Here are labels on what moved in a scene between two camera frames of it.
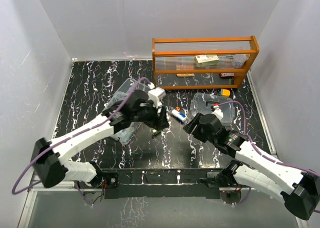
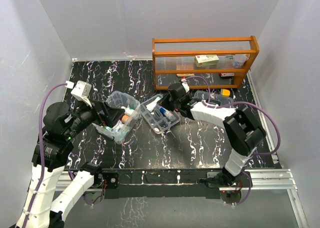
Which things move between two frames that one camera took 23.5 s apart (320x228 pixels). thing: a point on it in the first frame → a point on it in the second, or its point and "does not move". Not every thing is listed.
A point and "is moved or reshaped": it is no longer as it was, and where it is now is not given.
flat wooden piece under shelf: [185, 75] does not move
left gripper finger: [162, 121] → [111, 115]
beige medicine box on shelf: [206, 60] does not move
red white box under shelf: [226, 74] does not move
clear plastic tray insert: [130, 85] is moved or reshaped
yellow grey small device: [225, 92] does not move
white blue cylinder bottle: [179, 115] is moved or reshaped
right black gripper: [191, 128] → [164, 101]
